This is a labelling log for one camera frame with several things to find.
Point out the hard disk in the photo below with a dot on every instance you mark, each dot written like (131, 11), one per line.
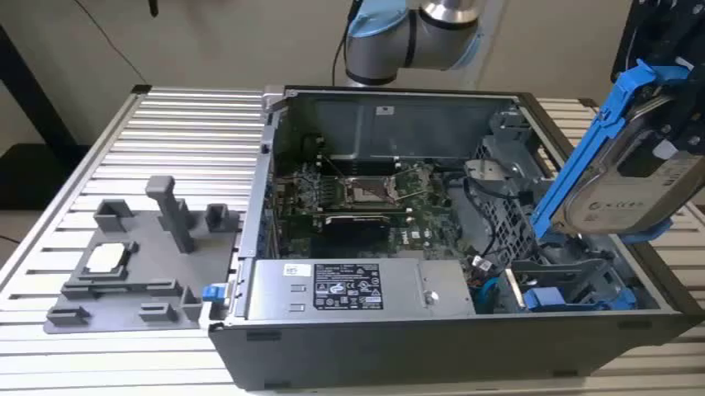
(605, 198)

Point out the green motherboard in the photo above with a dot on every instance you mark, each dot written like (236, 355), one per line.
(423, 243)

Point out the silver power supply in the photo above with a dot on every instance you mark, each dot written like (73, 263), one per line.
(275, 297)

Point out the black graphics card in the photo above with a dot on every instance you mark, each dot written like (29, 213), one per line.
(352, 233)

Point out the black PC case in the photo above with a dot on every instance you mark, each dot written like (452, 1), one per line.
(384, 354)

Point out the CPU socket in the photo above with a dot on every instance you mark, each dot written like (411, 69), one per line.
(366, 194)

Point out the blue case latch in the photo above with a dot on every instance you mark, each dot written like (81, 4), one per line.
(213, 293)

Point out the grey parts rack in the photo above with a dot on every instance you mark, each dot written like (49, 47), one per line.
(148, 255)

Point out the silver CPU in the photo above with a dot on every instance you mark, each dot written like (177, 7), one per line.
(106, 257)

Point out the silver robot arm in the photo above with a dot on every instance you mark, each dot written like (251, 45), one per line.
(379, 53)

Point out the metal disk bay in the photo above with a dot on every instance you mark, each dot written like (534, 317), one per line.
(511, 231)

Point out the blue bay clip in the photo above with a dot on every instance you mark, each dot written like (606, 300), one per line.
(542, 299)

